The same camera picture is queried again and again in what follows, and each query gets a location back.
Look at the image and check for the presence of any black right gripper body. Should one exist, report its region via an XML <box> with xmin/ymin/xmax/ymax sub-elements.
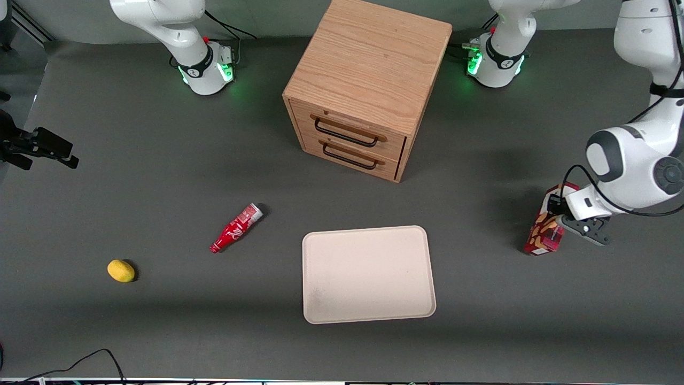
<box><xmin>0</xmin><ymin>110</ymin><xmax>34</xmax><ymax>161</ymax></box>

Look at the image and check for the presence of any red cookie box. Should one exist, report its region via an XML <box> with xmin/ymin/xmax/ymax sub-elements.
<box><xmin>523</xmin><ymin>182</ymin><xmax>580</xmax><ymax>256</ymax></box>

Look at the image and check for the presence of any beige rectangular tray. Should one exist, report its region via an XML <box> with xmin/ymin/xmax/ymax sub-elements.
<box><xmin>302</xmin><ymin>225</ymin><xmax>437</xmax><ymax>325</ymax></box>

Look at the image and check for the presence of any yellow lemon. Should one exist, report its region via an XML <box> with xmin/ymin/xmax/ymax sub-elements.
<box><xmin>107</xmin><ymin>259</ymin><xmax>136</xmax><ymax>283</ymax></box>

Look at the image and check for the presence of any wooden drawer front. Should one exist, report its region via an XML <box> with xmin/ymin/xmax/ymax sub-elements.
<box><xmin>290</xmin><ymin>99</ymin><xmax>407</xmax><ymax>161</ymax></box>
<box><xmin>301</xmin><ymin>134</ymin><xmax>402</xmax><ymax>181</ymax></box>

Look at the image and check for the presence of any red cola bottle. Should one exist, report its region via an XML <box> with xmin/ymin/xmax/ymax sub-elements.
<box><xmin>209</xmin><ymin>203</ymin><xmax>264</xmax><ymax>254</ymax></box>

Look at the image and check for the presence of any wooden drawer cabinet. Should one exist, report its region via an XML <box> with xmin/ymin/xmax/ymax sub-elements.
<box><xmin>282</xmin><ymin>0</ymin><xmax>453</xmax><ymax>183</ymax></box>

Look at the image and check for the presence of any black left arm base cable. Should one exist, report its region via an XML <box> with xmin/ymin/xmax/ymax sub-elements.
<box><xmin>448</xmin><ymin>15</ymin><xmax>500</xmax><ymax>60</ymax></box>

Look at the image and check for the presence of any black arm base cable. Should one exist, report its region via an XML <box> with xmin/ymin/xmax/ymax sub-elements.
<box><xmin>203</xmin><ymin>10</ymin><xmax>258</xmax><ymax>65</ymax></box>
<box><xmin>448</xmin><ymin>15</ymin><xmax>500</xmax><ymax>60</ymax></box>

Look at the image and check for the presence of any thin black looped cable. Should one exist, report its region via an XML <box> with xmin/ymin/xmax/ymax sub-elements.
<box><xmin>0</xmin><ymin>349</ymin><xmax>127</xmax><ymax>385</ymax></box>

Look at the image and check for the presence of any black right arm base cable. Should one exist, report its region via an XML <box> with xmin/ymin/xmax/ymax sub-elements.
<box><xmin>203</xmin><ymin>10</ymin><xmax>258</xmax><ymax>65</ymax></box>

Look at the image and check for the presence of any black metal drawer handle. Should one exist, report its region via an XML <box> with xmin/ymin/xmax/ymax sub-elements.
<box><xmin>322</xmin><ymin>143</ymin><xmax>379</xmax><ymax>171</ymax></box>
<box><xmin>314</xmin><ymin>118</ymin><xmax>379</xmax><ymax>148</ymax></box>

